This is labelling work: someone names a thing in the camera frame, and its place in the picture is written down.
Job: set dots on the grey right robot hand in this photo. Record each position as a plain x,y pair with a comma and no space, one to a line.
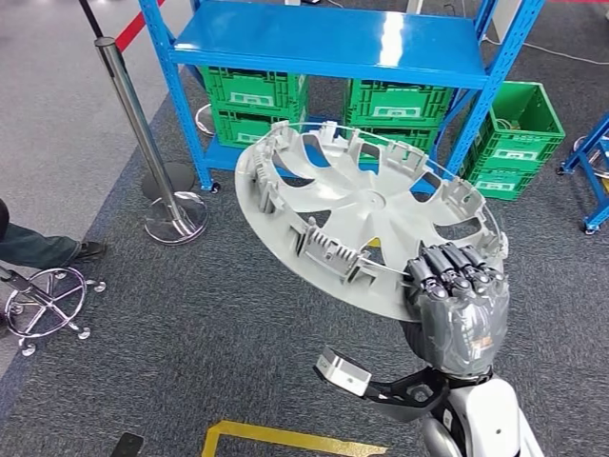
461,328

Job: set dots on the grey plastic wheel hubcap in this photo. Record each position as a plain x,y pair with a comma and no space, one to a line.
357,208

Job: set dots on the blue metal shelf rack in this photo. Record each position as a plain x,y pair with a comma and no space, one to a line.
333,38
585,144

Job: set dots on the chrome round base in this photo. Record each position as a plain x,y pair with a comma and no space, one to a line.
604,158

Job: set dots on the yellow floor tape square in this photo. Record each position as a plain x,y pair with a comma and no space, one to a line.
285,436

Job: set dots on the white desk panel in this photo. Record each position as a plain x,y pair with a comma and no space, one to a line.
504,16

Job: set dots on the white desk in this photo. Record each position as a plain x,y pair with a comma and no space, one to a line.
415,6

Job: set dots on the chrome stanchion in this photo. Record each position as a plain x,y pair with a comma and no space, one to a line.
143,139

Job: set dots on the red barrier belt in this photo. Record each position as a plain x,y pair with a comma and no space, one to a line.
135,28

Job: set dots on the black round swivel stool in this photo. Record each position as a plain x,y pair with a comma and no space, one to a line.
47,301

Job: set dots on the person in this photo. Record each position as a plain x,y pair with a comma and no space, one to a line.
33,249

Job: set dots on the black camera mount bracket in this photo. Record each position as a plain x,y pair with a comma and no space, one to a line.
404,394

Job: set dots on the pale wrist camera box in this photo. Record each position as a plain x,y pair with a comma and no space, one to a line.
345,373

